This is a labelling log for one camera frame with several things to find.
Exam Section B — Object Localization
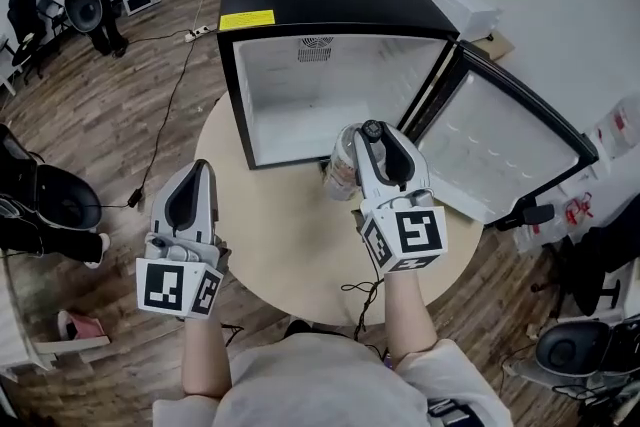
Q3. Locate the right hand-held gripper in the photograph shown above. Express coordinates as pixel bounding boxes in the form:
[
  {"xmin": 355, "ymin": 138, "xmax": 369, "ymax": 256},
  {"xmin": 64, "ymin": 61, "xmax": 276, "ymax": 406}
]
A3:
[{"xmin": 352, "ymin": 124, "xmax": 449, "ymax": 274}]

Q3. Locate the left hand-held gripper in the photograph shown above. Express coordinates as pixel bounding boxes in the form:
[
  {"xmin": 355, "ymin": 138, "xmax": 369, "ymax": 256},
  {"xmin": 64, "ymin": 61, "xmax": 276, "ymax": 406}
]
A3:
[{"xmin": 135, "ymin": 158, "xmax": 232, "ymax": 320}]

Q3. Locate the clear plastic drink bottle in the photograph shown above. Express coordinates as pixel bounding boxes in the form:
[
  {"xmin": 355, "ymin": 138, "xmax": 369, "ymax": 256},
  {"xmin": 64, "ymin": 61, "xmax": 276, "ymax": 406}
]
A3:
[{"xmin": 322, "ymin": 118, "xmax": 401, "ymax": 202}]

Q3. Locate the person's left forearm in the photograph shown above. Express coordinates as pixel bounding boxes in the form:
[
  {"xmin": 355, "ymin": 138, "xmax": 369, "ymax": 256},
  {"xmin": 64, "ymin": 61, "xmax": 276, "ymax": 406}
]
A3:
[{"xmin": 180, "ymin": 312, "xmax": 234, "ymax": 399}]

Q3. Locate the person's right forearm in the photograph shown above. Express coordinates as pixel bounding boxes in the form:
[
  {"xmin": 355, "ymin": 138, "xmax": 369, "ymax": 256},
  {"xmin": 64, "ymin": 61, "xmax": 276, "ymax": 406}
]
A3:
[{"xmin": 382, "ymin": 270, "xmax": 439, "ymax": 371}]

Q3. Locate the beige round table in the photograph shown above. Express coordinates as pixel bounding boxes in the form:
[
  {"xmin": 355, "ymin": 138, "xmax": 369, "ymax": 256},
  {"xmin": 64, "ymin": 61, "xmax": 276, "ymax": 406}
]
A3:
[{"xmin": 193, "ymin": 88, "xmax": 487, "ymax": 328}]

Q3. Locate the black bucket seat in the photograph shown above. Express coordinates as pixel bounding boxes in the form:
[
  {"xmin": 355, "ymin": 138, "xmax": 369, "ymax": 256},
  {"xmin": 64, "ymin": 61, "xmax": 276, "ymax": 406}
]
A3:
[
  {"xmin": 35, "ymin": 163, "xmax": 104, "ymax": 232},
  {"xmin": 533, "ymin": 318, "xmax": 612, "ymax": 380},
  {"xmin": 63, "ymin": 0, "xmax": 107, "ymax": 35}
]

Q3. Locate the pink box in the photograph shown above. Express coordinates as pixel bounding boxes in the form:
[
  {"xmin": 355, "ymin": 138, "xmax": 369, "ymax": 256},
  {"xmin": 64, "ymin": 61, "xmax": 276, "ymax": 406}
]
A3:
[{"xmin": 56, "ymin": 308, "xmax": 112, "ymax": 349}]

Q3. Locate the brown cardboard sheet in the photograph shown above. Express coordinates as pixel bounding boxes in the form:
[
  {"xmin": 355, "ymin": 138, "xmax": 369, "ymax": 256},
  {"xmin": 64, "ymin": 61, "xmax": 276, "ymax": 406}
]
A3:
[{"xmin": 471, "ymin": 31, "xmax": 517, "ymax": 65}]

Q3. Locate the white power strip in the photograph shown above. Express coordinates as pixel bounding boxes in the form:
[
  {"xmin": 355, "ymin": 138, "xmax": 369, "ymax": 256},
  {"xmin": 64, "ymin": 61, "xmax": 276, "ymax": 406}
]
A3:
[{"xmin": 184, "ymin": 24, "xmax": 215, "ymax": 43}]

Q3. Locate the white foam box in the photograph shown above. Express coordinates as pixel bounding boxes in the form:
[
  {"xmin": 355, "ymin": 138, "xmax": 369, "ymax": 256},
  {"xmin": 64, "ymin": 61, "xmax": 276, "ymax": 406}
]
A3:
[{"xmin": 423, "ymin": 0, "xmax": 503, "ymax": 42}]

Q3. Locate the clear bag with red parts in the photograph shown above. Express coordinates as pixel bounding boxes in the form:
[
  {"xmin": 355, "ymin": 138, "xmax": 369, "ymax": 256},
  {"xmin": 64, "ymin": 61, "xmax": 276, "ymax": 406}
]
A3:
[{"xmin": 563, "ymin": 191, "xmax": 597, "ymax": 225}]

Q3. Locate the person's grey shirt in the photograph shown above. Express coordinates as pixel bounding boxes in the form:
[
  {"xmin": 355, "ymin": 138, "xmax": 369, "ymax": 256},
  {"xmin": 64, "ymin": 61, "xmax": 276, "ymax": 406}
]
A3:
[{"xmin": 152, "ymin": 332, "xmax": 512, "ymax": 427}]

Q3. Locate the clear plastic container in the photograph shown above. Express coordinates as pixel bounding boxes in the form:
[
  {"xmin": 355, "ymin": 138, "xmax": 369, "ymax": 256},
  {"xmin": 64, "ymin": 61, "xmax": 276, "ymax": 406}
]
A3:
[{"xmin": 593, "ymin": 96, "xmax": 640, "ymax": 152}]

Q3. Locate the black office chair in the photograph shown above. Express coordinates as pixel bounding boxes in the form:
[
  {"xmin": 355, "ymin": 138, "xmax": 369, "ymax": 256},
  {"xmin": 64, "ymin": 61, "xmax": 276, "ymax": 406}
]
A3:
[{"xmin": 5, "ymin": 0, "xmax": 70, "ymax": 84}]

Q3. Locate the black power cable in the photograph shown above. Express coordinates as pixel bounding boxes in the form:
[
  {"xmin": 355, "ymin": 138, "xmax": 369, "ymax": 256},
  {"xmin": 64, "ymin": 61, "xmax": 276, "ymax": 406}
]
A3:
[{"xmin": 99, "ymin": 28, "xmax": 202, "ymax": 211}]

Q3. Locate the thin black cable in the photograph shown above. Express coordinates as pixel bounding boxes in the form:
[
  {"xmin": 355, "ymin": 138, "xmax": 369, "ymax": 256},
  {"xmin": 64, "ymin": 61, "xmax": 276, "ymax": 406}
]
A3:
[{"xmin": 340, "ymin": 264, "xmax": 387, "ymax": 342}]

